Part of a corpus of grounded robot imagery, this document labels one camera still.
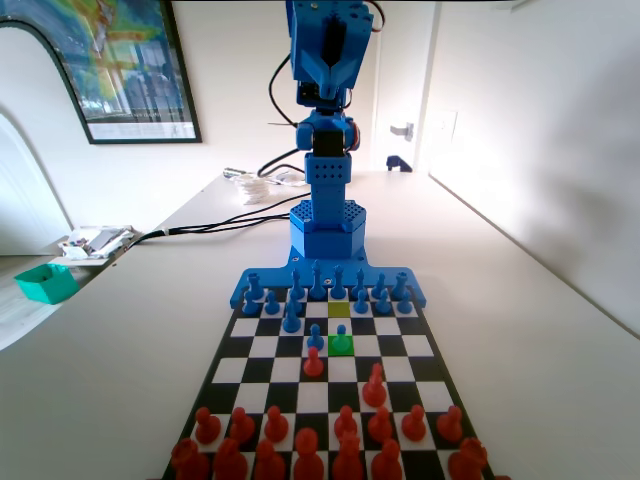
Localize black and white chessboard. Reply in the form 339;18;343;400
162;294;501;480

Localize white papers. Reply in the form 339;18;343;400
272;168;312;189

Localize white door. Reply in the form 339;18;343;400
372;0;441;174

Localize red chess knight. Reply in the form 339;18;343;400
361;363;388;409
212;438;250;480

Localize stack of papers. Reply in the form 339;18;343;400
49;224;146;269

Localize red chess bishop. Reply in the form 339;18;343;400
253;438;287;480
370;438;404;480

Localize red chess pawn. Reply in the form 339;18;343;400
401;403;428;442
333;404;360;441
263;404;290;444
367;405;394;445
228;407;256;445
193;406;222;445
436;404;464;444
302;346;325;378

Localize red chess rook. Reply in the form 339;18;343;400
447;437;489;480
170;438;211;480

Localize white arched panel black edge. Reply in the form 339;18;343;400
0;17;94;256

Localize green plastic bin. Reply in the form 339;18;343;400
13;263;81;306

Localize blue base plate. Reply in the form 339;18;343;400
228;257;430;310

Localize silver door handle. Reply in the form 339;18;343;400
388;121;416;144

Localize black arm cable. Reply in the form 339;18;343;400
268;49;301;131

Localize stack of white items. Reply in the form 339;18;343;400
234;172;275;206

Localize black framed map poster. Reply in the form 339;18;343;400
62;0;204;146

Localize black cable bundle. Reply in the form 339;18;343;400
112;192;314;254

